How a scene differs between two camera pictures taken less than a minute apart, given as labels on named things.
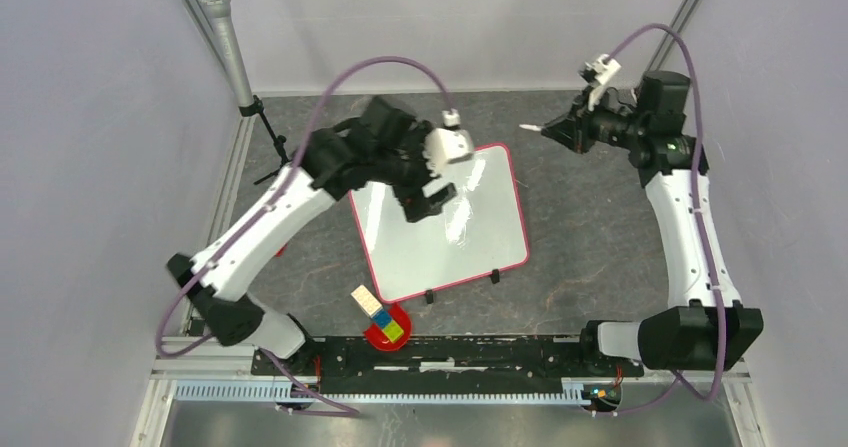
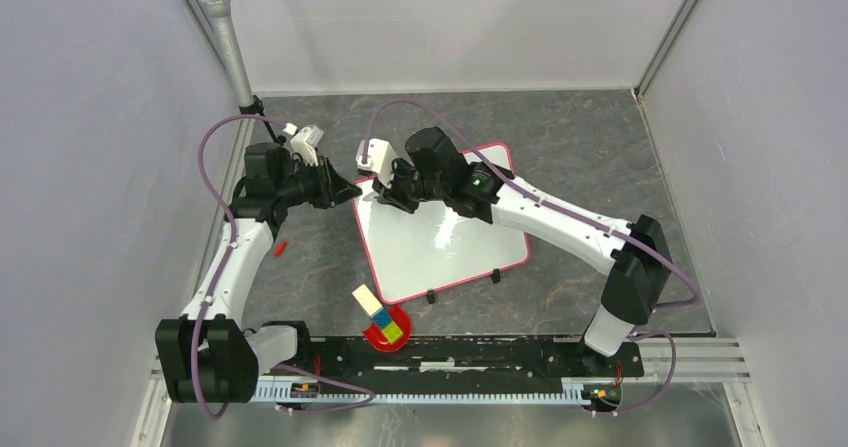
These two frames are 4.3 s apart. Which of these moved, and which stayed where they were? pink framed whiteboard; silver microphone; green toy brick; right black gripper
Moved: right black gripper
Stayed: pink framed whiteboard; silver microphone; green toy brick
